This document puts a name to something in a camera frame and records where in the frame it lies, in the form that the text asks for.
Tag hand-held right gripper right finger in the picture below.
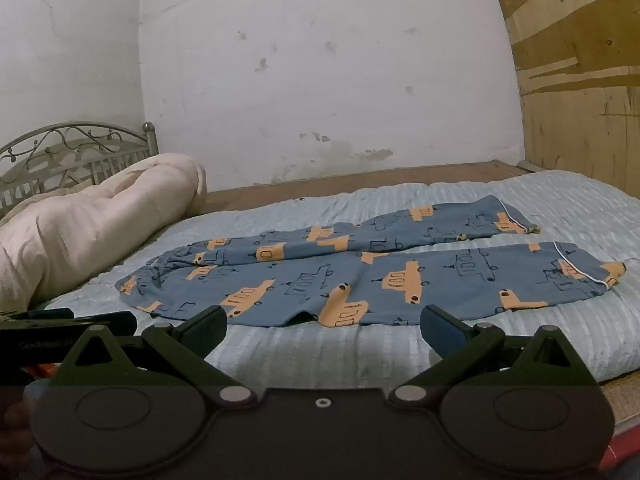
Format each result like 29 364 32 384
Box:
388 304 597 407

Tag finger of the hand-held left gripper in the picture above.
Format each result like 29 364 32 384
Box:
70 311 139 337
0 308 77 322

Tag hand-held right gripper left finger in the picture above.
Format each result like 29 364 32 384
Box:
59 305 257 407

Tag blue car-print pants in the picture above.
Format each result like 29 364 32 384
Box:
115 194 629 329

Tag rolled cream comforter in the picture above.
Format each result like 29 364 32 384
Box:
0 152 209 314

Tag light blue quilted bed sheet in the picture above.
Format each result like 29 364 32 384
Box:
30 169 640 392

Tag brown wooden bed board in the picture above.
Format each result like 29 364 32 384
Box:
201 159 532 214

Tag metal scrollwork headboard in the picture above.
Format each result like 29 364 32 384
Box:
0 121 160 212

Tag woven straw mat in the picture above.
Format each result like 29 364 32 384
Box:
597 372 640 429

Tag red object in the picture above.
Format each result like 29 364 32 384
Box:
612 422 640 469

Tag plywood panel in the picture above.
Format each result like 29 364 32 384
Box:
487 0 640 197

